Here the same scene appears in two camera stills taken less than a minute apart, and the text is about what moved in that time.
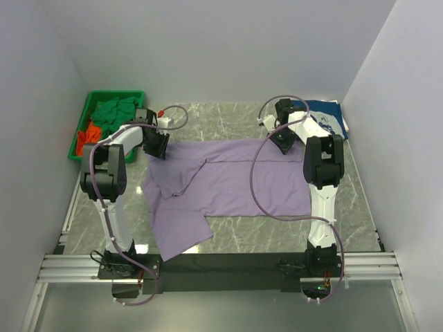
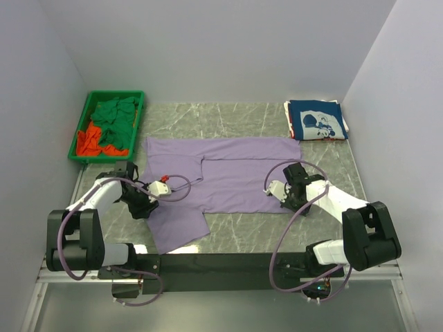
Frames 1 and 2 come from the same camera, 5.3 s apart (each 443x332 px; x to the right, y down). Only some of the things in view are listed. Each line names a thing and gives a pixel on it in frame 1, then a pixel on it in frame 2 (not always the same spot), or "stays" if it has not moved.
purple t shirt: (232, 178) stays
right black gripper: (284, 146) → (287, 204)
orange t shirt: (91, 135) stays
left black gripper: (160, 151) → (144, 210)
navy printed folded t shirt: (329, 115) stays
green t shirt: (109, 115) stays
